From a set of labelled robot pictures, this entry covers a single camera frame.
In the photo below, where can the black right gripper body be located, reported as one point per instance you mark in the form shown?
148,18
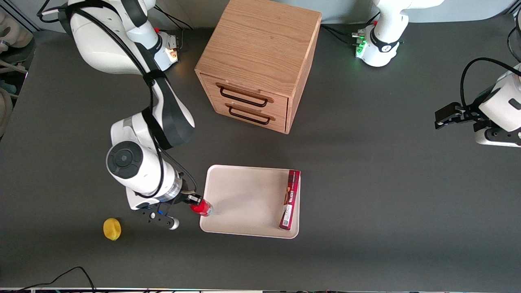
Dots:
187,195

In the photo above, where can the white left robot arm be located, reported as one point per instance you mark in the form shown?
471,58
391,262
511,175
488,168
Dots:
384,24

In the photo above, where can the wooden drawer front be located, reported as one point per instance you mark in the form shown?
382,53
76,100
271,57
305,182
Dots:
279,122
281,103

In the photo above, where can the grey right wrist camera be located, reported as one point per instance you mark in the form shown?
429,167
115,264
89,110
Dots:
156,215

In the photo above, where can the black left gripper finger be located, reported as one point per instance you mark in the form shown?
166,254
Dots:
447,110
445,122

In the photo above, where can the wooden drawer cabinet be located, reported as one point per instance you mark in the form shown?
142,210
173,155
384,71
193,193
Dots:
260,40

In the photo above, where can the red biscuit box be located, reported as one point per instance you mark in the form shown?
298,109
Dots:
290,199

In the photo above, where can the beige plastic object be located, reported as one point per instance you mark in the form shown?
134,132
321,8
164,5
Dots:
14,30

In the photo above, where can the cream plastic tray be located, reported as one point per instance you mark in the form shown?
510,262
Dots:
244,199

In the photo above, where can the yellow lemon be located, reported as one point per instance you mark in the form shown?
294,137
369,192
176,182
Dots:
112,229

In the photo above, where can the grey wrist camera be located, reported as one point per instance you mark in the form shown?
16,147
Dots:
494,140
156,215

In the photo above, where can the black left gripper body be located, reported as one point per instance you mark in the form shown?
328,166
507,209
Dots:
469,113

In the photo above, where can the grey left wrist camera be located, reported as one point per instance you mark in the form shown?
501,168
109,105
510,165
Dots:
494,140

